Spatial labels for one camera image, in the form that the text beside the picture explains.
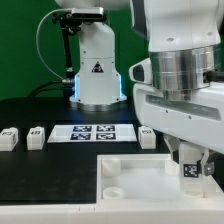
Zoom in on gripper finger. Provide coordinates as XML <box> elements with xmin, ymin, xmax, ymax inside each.
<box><xmin>163</xmin><ymin>134</ymin><xmax>180</xmax><ymax>163</ymax></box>
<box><xmin>200</xmin><ymin>149</ymin><xmax>218</xmax><ymax>176</ymax></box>

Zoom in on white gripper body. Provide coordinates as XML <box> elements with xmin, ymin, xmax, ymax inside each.
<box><xmin>133</xmin><ymin>83</ymin><xmax>224</xmax><ymax>154</ymax></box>

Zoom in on white square tabletop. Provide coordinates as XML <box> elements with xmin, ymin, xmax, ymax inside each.
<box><xmin>97</xmin><ymin>154</ymin><xmax>220</xmax><ymax>209</ymax></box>

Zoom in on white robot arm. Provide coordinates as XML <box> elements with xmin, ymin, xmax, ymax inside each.
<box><xmin>55</xmin><ymin>0</ymin><xmax>224</xmax><ymax>177</ymax></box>

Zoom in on white L-shaped fence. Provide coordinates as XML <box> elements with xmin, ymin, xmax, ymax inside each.
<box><xmin>0</xmin><ymin>183</ymin><xmax>224</xmax><ymax>224</ymax></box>

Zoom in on white plate with tags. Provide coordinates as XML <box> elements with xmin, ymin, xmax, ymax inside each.
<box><xmin>48</xmin><ymin>124</ymin><xmax>137</xmax><ymax>143</ymax></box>

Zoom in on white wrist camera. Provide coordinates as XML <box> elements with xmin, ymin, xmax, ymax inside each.
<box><xmin>129</xmin><ymin>58</ymin><xmax>152</xmax><ymax>85</ymax></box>

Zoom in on black camera stand pole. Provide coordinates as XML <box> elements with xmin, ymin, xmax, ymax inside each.
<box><xmin>52</xmin><ymin>13</ymin><xmax>81</xmax><ymax>101</ymax></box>

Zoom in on black base cables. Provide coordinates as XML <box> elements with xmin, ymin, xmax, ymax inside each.
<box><xmin>27</xmin><ymin>79</ymin><xmax>73</xmax><ymax>99</ymax></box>

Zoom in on black camera on stand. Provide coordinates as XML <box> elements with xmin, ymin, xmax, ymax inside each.
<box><xmin>71</xmin><ymin>7</ymin><xmax>104</xmax><ymax>20</ymax></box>

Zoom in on grey camera cable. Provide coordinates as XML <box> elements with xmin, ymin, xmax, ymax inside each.
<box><xmin>35</xmin><ymin>8</ymin><xmax>72</xmax><ymax>82</ymax></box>

